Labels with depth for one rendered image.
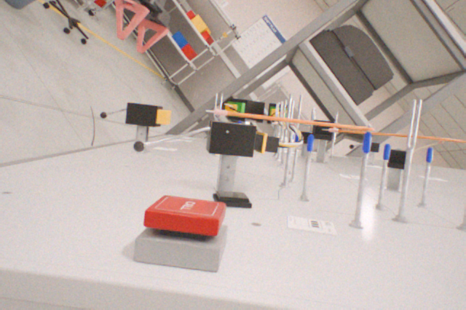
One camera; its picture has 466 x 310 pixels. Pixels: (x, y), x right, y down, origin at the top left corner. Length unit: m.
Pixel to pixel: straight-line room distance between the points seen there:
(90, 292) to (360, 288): 0.17
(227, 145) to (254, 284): 0.26
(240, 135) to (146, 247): 0.26
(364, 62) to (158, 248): 1.37
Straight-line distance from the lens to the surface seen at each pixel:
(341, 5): 1.52
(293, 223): 0.42
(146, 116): 0.83
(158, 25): 0.95
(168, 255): 0.28
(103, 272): 0.27
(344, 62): 1.57
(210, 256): 0.27
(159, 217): 0.28
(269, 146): 0.52
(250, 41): 8.45
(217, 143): 0.50
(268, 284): 0.27
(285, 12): 8.61
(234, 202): 0.45
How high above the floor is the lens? 1.18
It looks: 5 degrees down
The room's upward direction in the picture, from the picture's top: 53 degrees clockwise
